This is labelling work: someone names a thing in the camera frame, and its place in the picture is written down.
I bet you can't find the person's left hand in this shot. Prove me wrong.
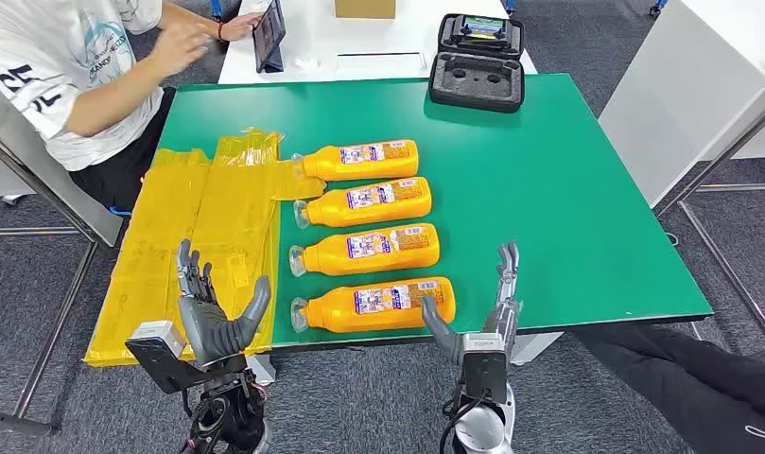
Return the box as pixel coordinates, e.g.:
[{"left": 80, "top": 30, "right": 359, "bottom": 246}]
[{"left": 220, "top": 10, "right": 266, "bottom": 44}]

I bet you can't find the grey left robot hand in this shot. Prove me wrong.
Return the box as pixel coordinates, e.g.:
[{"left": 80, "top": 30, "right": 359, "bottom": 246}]
[{"left": 175, "top": 238, "right": 273, "bottom": 371}]

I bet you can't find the person's right hand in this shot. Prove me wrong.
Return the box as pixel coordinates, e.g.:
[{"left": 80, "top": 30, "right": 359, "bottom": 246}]
[{"left": 149, "top": 22, "right": 214, "bottom": 79}]

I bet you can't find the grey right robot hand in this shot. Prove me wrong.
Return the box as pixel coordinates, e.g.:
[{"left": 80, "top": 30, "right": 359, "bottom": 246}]
[{"left": 420, "top": 240, "right": 525, "bottom": 367}]

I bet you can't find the orange detergent bottle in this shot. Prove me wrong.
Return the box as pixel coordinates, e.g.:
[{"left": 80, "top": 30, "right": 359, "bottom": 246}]
[
  {"left": 289, "top": 138, "right": 420, "bottom": 183},
  {"left": 287, "top": 222, "right": 442, "bottom": 279},
  {"left": 289, "top": 276, "right": 457, "bottom": 335},
  {"left": 292, "top": 176, "right": 433, "bottom": 231}
]

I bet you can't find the black tablet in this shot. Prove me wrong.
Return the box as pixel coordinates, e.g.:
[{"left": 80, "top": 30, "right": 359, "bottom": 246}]
[{"left": 252, "top": 0, "right": 288, "bottom": 75}]

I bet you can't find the white table foot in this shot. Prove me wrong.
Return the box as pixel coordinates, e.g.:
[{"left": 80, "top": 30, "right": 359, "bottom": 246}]
[
  {"left": 228, "top": 354, "right": 277, "bottom": 387},
  {"left": 507, "top": 332, "right": 565, "bottom": 366}
]

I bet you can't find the yellow taped cardboard mat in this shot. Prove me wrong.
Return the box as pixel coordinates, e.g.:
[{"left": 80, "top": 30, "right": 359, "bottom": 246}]
[{"left": 82, "top": 127, "right": 328, "bottom": 369}]

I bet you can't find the brown cardboard box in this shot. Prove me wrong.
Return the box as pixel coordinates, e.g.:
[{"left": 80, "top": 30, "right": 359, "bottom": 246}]
[{"left": 334, "top": 0, "right": 397, "bottom": 20}]

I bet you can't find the white table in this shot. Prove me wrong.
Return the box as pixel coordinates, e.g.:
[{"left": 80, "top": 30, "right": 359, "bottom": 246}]
[{"left": 217, "top": 0, "right": 539, "bottom": 86}]

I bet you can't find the person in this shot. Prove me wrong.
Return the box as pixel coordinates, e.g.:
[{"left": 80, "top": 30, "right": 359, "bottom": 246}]
[{"left": 0, "top": 0, "right": 266, "bottom": 218}]

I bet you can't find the white flat panel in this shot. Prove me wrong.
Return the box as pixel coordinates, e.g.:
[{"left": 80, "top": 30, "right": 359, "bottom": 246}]
[{"left": 335, "top": 51, "right": 429, "bottom": 80}]

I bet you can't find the black garment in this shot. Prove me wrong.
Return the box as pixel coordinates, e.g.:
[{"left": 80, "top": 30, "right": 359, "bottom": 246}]
[{"left": 572, "top": 325, "right": 765, "bottom": 454}]

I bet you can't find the black foam-lined case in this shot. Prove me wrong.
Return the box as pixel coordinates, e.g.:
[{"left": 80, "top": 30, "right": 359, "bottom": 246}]
[{"left": 427, "top": 12, "right": 526, "bottom": 114}]

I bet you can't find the black handheld controller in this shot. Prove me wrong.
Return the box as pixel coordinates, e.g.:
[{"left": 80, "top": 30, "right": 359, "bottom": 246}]
[{"left": 450, "top": 14, "right": 514, "bottom": 42}]

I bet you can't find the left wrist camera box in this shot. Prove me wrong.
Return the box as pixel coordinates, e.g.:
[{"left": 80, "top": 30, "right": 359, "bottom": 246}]
[{"left": 125, "top": 320, "right": 201, "bottom": 395}]

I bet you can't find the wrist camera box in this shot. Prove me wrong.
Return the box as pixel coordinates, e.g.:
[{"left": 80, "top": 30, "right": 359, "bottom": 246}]
[
  {"left": 461, "top": 332, "right": 509, "bottom": 408},
  {"left": 125, "top": 320, "right": 201, "bottom": 395}
]

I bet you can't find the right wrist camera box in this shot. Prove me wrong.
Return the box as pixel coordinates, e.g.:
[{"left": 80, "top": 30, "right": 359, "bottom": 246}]
[{"left": 461, "top": 332, "right": 509, "bottom": 408}]

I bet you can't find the steel table frame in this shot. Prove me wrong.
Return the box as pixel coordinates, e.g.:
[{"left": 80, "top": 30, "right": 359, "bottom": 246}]
[
  {"left": 0, "top": 87, "right": 127, "bottom": 438},
  {"left": 656, "top": 59, "right": 765, "bottom": 349}
]

